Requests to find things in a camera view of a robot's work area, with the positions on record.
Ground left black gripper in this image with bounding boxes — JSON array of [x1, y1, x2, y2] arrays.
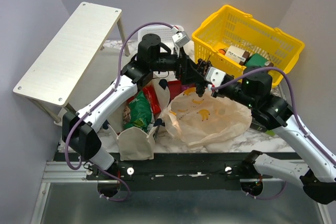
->
[[150, 45, 205, 85]]

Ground peach plastic grocery bag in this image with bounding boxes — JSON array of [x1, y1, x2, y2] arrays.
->
[[161, 88, 252, 148]]

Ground green snack packet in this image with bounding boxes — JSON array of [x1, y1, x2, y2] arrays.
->
[[123, 91, 152, 132]]

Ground dark toy grape bunch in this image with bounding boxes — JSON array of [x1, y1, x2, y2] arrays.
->
[[195, 58, 212, 98]]

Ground purple toy onion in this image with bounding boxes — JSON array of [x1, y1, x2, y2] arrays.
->
[[181, 84, 195, 92]]

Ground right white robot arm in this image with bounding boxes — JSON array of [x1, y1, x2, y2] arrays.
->
[[205, 66, 335, 205]]

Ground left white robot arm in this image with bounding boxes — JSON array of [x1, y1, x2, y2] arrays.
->
[[61, 31, 203, 179]]

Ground red lacquer tray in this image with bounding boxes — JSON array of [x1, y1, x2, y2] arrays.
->
[[167, 80, 182, 100]]

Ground green brown box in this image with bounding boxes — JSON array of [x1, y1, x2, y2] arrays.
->
[[245, 54, 274, 67]]

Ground white brown bottle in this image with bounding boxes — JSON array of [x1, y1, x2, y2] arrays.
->
[[225, 46, 250, 66]]

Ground black green razor box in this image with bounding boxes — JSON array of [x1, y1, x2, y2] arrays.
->
[[250, 119, 276, 136]]

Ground small orange capped item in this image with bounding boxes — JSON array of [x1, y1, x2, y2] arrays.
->
[[218, 49, 226, 55]]

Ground white perforated plastic basket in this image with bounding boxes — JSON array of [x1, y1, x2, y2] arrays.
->
[[138, 25, 174, 51]]

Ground red snack packet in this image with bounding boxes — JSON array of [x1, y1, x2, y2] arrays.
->
[[142, 86, 161, 115]]

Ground yellow shopping basket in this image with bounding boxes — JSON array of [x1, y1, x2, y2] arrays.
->
[[192, 5, 305, 78]]

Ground white wooden shelf stand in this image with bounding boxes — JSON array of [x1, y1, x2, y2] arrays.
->
[[13, 2, 125, 124]]

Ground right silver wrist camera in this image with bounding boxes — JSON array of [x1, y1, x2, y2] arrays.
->
[[205, 67, 226, 87]]

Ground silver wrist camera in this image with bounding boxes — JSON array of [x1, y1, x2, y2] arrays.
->
[[172, 31, 190, 49], [205, 67, 226, 87]]

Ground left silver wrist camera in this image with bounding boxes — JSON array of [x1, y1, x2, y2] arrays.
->
[[172, 31, 190, 49]]

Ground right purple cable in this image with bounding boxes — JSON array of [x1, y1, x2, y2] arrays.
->
[[209, 67, 336, 200]]

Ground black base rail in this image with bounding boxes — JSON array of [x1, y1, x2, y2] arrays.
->
[[54, 152, 274, 191]]

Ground aluminium rail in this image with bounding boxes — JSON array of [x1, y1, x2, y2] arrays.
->
[[41, 162, 87, 183]]

